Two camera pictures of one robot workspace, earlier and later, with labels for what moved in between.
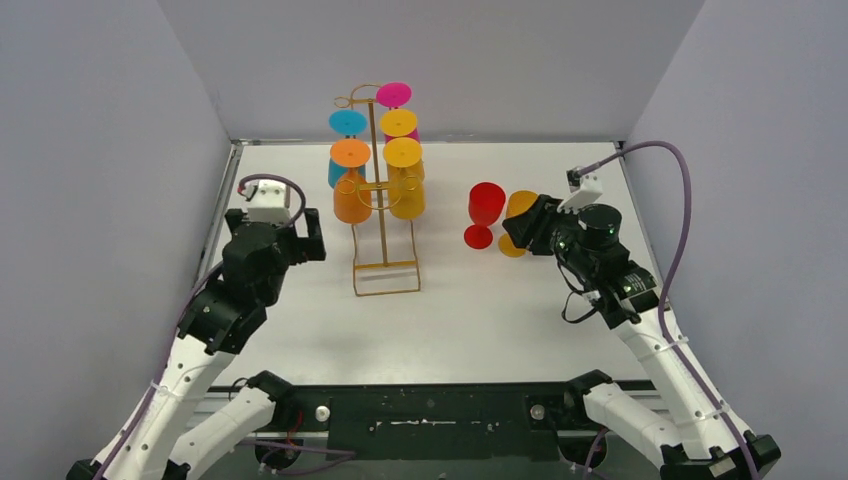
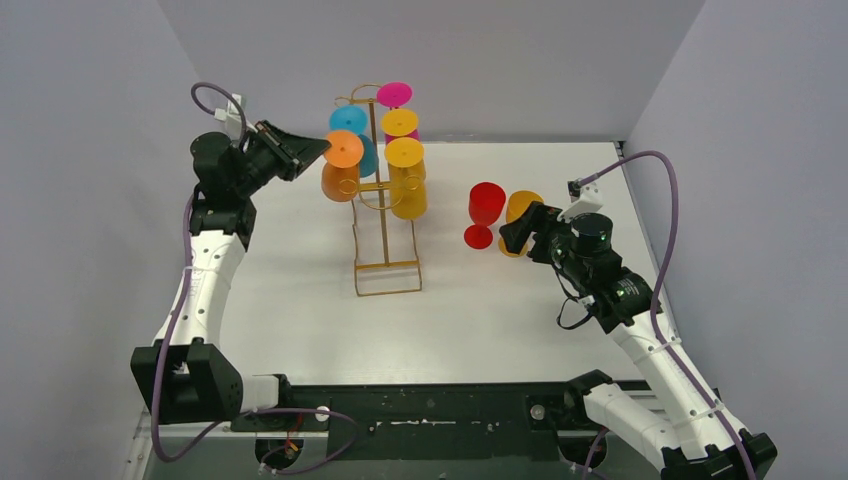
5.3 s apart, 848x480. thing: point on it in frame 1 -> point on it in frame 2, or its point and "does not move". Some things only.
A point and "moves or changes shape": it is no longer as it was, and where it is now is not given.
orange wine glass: (351, 205) moves or changes shape
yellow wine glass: (518, 201) does not move
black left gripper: (311, 235) -> (279, 153)
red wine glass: (486, 202) does not move
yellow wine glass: (398, 122) does not move
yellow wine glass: (407, 183) does not move
